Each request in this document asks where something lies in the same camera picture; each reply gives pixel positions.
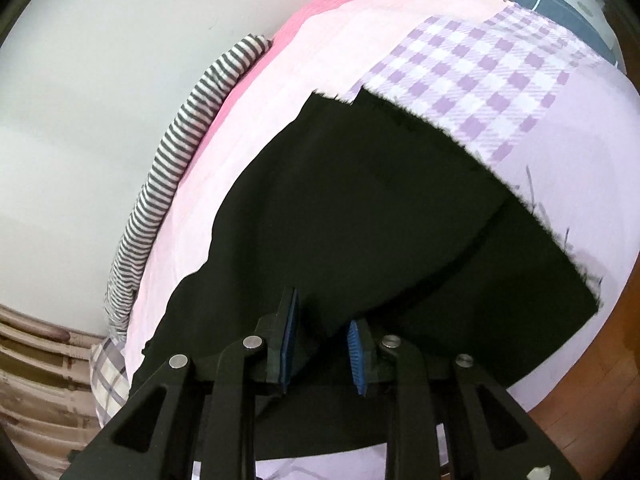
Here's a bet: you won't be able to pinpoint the beige patterned curtain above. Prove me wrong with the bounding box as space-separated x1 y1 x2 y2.
0 305 106 480

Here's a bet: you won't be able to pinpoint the black pants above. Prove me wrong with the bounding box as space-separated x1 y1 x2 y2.
131 87 601 461

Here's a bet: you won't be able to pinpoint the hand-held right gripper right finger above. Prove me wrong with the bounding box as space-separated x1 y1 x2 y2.
346 319 583 480

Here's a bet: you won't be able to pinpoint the grey white striped cloth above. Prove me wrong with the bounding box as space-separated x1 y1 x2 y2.
104 33 273 338

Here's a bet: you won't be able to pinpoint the pink and purple checked bedsheet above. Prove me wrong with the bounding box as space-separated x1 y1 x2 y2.
90 0 640 480

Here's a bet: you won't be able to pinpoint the plaid pillow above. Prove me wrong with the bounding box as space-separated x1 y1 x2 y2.
89 335 133 426

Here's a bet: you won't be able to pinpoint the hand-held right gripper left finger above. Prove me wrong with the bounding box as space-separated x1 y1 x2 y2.
62 286 301 480

